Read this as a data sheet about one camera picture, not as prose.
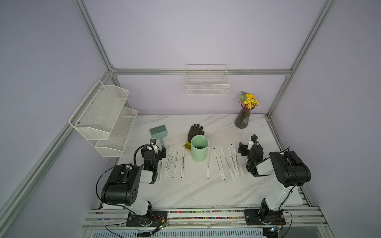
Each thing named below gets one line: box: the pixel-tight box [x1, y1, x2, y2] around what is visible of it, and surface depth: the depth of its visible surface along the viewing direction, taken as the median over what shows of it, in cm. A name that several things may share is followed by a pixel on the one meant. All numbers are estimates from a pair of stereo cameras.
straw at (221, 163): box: [216, 147, 226, 180], surface depth 95 cm
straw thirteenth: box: [182, 146, 186, 180], surface depth 96 cm
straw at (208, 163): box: [206, 146, 210, 180], surface depth 92 cm
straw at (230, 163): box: [227, 147, 236, 179], surface depth 95 cm
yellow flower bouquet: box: [237, 90, 261, 110], surface depth 98 cm
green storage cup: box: [190, 134, 209, 163], surface depth 90 cm
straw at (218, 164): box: [213, 147, 226, 181], surface depth 95 cm
